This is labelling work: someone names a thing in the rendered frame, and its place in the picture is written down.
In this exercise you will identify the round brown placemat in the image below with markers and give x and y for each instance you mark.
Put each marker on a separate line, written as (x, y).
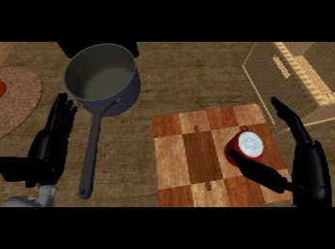
(6, 103)

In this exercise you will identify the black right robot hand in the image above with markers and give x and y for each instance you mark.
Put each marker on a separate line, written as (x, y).
(308, 168)

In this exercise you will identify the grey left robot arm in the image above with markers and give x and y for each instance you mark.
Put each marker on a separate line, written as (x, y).
(35, 197)

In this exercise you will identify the checkered wooden cutting board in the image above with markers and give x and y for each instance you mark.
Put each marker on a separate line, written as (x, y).
(197, 155)

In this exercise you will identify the wicker basket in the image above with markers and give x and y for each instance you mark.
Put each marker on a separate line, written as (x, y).
(298, 81)

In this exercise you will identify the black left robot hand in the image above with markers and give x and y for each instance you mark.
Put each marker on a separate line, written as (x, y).
(48, 142)

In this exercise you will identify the dark grey saucepan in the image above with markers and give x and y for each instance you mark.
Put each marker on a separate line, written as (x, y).
(101, 78)

